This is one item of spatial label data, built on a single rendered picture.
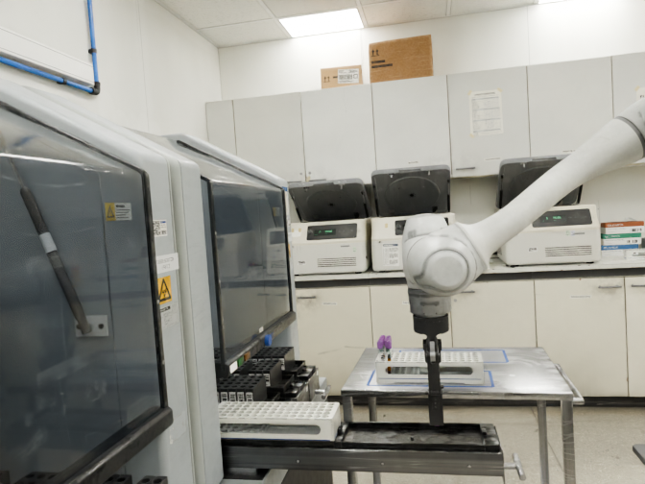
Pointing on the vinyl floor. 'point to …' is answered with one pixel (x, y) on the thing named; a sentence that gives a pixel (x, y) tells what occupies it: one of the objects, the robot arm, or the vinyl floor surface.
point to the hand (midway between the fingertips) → (435, 406)
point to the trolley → (514, 372)
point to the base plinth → (498, 401)
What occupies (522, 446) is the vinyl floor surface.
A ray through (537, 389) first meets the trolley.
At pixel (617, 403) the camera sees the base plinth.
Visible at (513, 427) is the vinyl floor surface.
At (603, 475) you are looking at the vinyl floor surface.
